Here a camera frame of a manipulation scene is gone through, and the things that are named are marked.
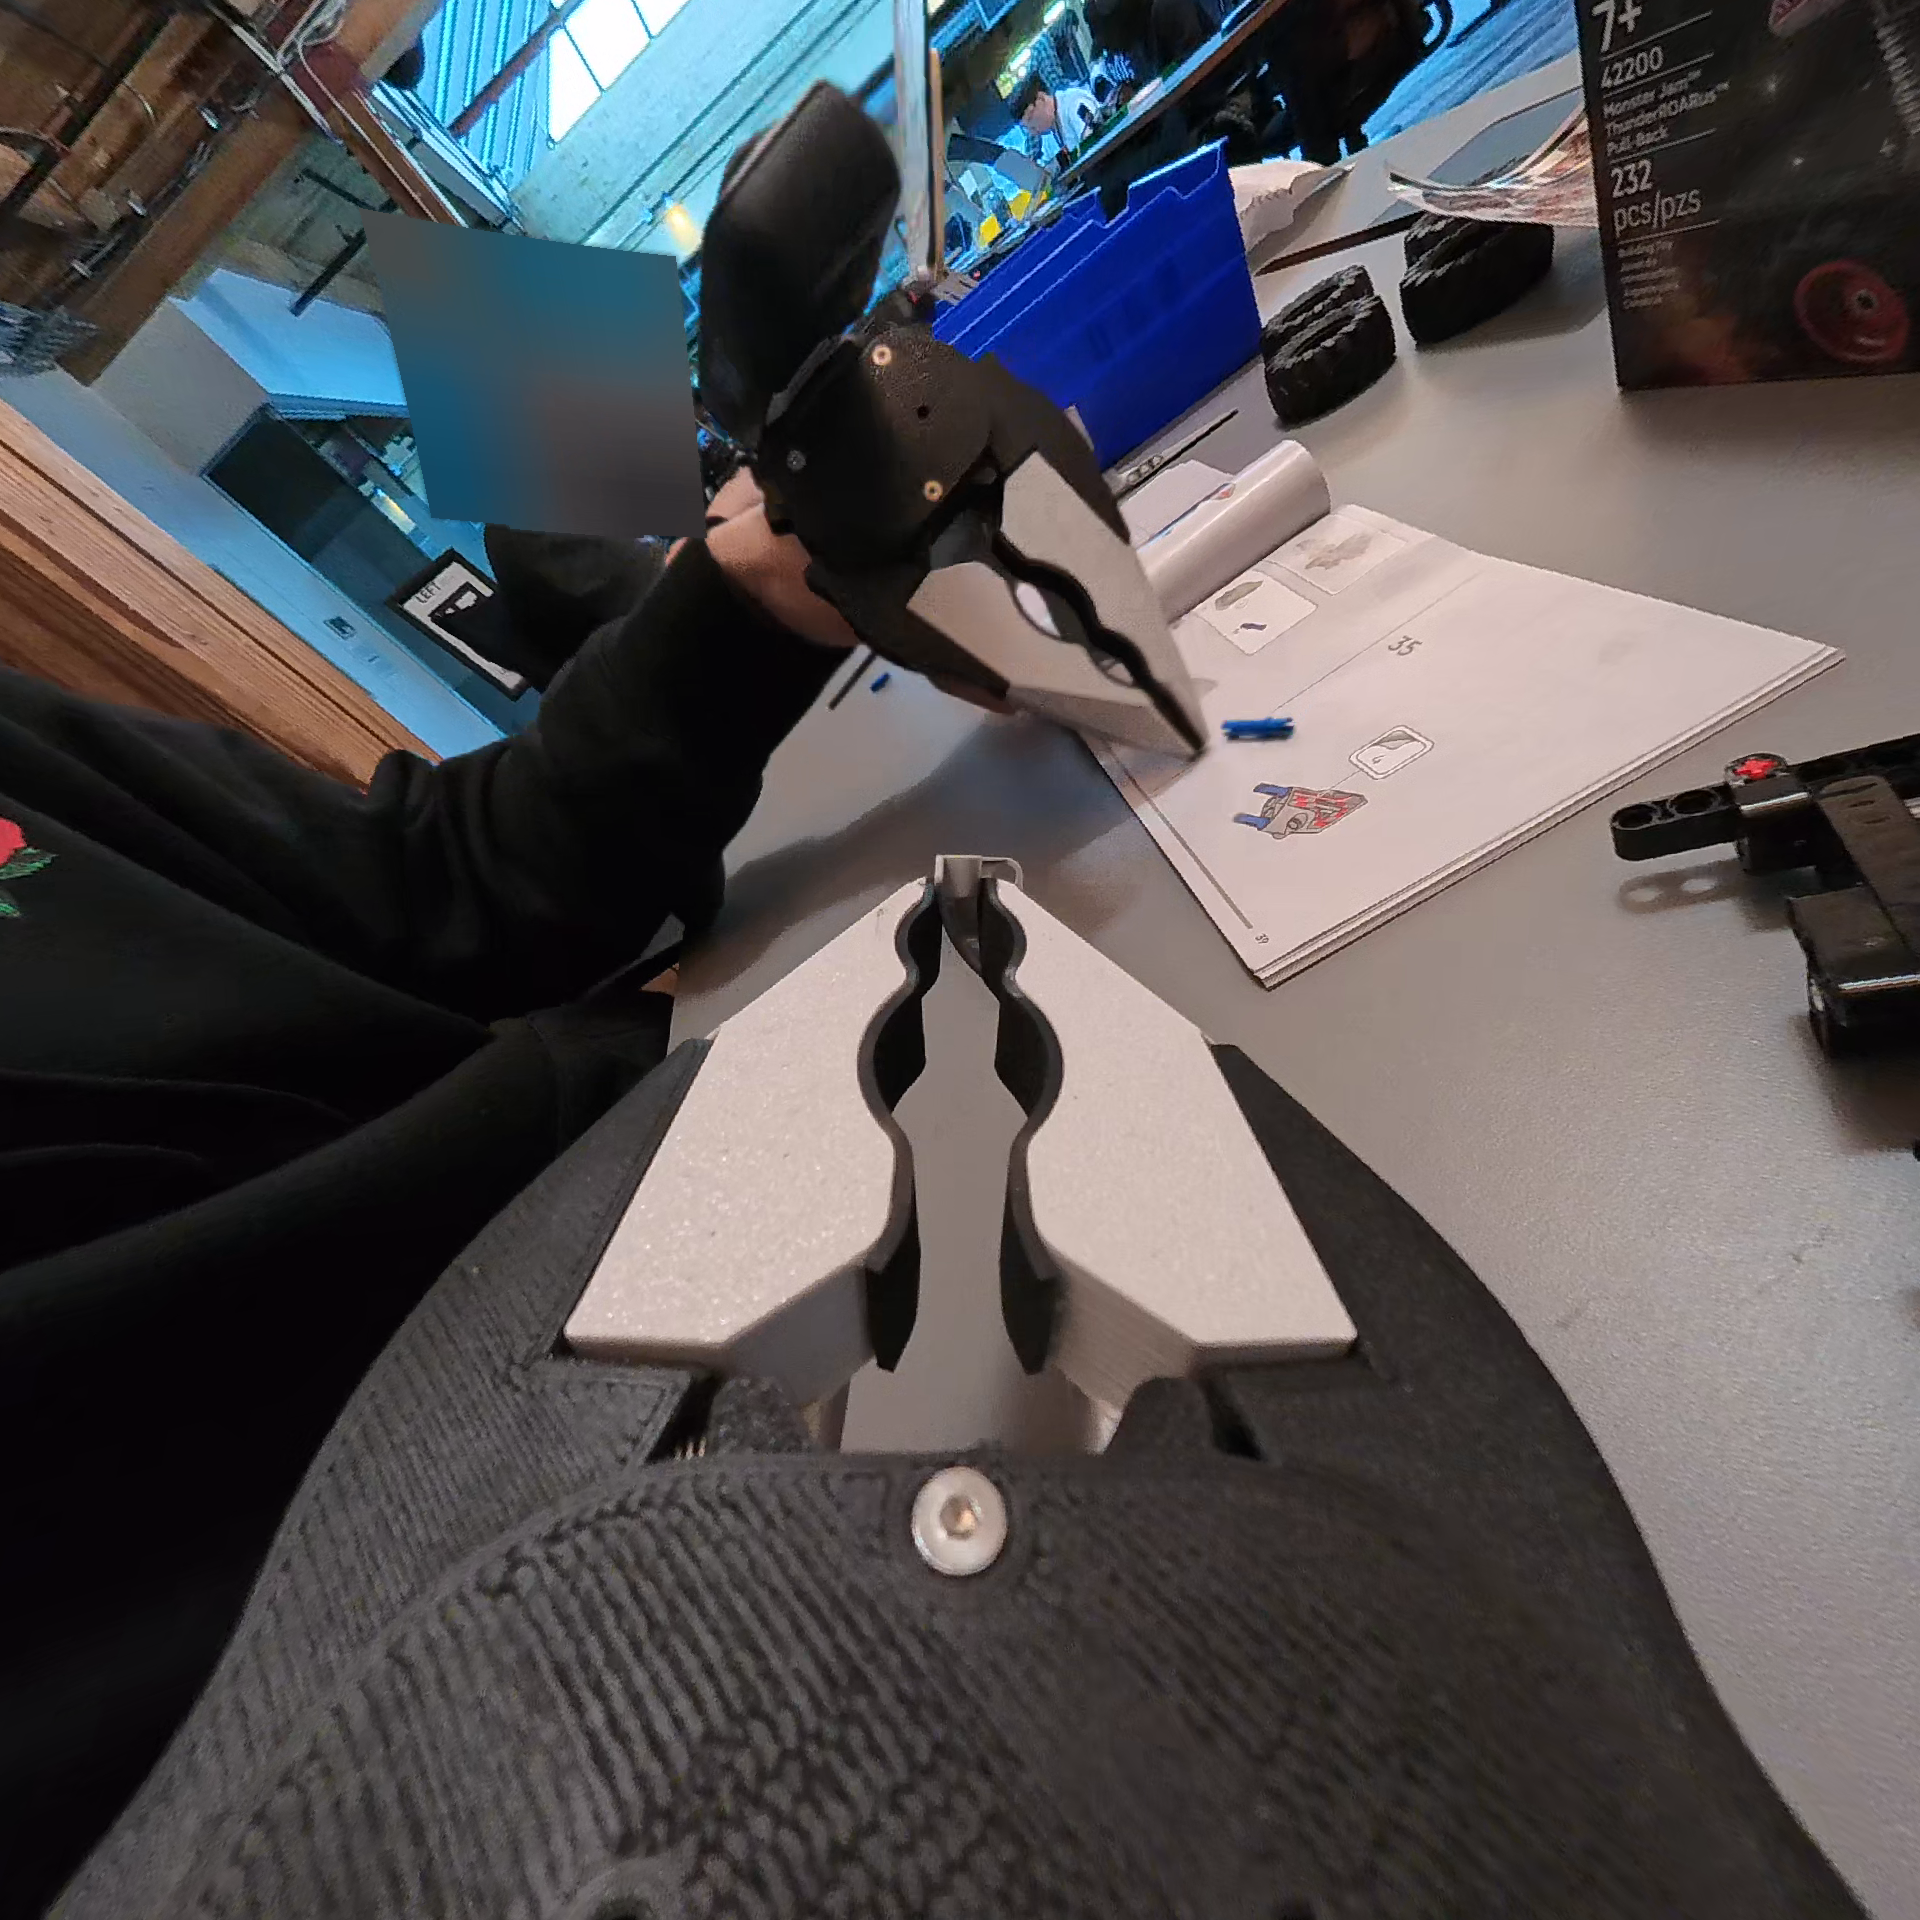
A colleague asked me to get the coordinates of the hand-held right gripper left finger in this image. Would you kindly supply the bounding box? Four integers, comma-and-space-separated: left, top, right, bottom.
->
562, 877, 968, 1375

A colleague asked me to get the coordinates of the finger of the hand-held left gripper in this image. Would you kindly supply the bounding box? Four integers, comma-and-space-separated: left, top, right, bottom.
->
904, 561, 1194, 757
988, 453, 1215, 755

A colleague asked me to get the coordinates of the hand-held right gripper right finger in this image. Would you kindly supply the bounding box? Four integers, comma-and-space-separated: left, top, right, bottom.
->
977, 884, 1360, 1375

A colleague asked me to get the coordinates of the grey toy connector piece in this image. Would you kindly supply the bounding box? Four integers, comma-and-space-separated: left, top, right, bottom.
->
933, 852, 1024, 962

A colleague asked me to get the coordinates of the person's left forearm black sleeve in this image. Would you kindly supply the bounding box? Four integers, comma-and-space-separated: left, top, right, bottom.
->
364, 525, 864, 975

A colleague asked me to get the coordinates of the person's left hand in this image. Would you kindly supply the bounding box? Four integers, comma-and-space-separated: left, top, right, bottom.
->
702, 463, 867, 659

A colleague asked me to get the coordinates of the white printed paper packet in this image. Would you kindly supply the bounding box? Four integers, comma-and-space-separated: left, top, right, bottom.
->
1109, 415, 1250, 519

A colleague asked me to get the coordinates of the blue plastic bin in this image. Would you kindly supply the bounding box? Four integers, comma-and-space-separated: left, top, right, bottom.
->
931, 144, 1265, 471

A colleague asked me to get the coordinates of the black toy tire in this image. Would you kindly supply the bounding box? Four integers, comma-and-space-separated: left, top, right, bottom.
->
1398, 213, 1557, 348
1263, 264, 1398, 426

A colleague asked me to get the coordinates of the open instruction booklet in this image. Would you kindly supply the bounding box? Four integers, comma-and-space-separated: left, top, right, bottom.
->
1104, 443, 1846, 991

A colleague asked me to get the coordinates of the white black-framed tag card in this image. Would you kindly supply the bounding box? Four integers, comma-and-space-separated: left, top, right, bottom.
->
388, 553, 532, 702

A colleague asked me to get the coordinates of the person's black embroidered sweatshirt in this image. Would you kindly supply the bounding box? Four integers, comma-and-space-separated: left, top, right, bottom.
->
0, 669, 721, 1802

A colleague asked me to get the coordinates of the printed colour leaflet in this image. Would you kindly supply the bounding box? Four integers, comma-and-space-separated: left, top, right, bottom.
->
1387, 110, 1601, 229

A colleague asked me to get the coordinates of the black toy chassis assembly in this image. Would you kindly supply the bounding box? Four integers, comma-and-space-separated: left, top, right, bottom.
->
1610, 736, 1920, 1055

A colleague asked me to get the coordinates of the dark toy set box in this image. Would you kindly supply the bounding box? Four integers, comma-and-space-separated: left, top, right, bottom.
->
1574, 0, 1920, 390

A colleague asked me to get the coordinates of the wooden bench top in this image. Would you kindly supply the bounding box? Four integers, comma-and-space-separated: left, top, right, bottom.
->
0, 402, 440, 790

